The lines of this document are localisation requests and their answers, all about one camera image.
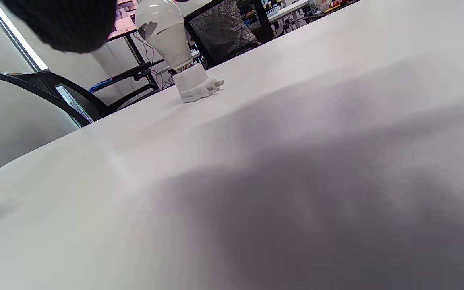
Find person's right hand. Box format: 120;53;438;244
0;0;118;54

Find black-framed desk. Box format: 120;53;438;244
94;0;216;94

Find black office chair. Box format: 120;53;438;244
0;69;162;128

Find white light bulb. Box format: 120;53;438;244
135;0;195;73

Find white plug socket adapter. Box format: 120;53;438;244
171;63;225;104

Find black chair grey mesh back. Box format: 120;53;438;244
183;0;275;68

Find white background table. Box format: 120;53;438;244
267;0;311;29

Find colourful clutter of items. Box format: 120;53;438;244
304;0;361;23

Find blue cable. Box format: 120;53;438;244
88;79;114;93

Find red and black cables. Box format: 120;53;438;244
134;31;176;90

